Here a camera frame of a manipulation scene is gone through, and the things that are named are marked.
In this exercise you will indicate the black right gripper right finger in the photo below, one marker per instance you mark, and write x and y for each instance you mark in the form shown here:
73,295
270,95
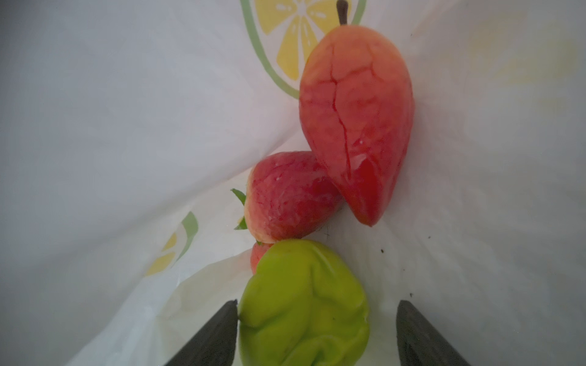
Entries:
419,342

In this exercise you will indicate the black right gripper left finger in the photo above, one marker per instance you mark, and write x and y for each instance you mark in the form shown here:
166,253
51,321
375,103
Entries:
214,344

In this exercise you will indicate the green fake pepper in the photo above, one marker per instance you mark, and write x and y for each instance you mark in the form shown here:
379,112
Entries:
304,306

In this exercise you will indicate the small red fake fruit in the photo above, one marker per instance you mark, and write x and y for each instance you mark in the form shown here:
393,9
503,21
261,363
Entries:
258,251

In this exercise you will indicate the red fake strawberry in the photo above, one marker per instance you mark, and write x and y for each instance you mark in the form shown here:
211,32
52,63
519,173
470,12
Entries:
288,196

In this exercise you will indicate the white plastic bag lemon print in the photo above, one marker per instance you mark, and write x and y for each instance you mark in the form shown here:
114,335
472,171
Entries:
126,126

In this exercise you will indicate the red fake pear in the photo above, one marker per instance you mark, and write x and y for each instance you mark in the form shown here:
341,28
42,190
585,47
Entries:
356,107

